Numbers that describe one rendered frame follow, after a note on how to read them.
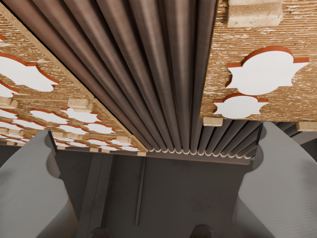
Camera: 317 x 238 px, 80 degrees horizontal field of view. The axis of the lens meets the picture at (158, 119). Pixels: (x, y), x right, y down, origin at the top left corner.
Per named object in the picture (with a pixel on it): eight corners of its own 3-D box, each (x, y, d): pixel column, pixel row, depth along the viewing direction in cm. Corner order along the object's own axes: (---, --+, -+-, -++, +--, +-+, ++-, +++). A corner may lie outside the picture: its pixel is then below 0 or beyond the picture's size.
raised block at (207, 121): (223, 116, 58) (223, 125, 57) (221, 119, 60) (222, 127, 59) (203, 116, 59) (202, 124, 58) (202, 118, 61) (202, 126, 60)
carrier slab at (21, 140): (10, 126, 108) (7, 134, 107) (57, 143, 146) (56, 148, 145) (-38, 123, 115) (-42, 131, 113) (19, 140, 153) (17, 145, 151)
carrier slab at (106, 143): (133, 134, 97) (132, 143, 95) (148, 150, 135) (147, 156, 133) (70, 130, 102) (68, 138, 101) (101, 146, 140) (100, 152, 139)
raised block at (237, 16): (282, -3, 22) (286, 15, 21) (276, 11, 24) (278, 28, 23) (228, 0, 23) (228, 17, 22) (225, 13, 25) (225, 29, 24)
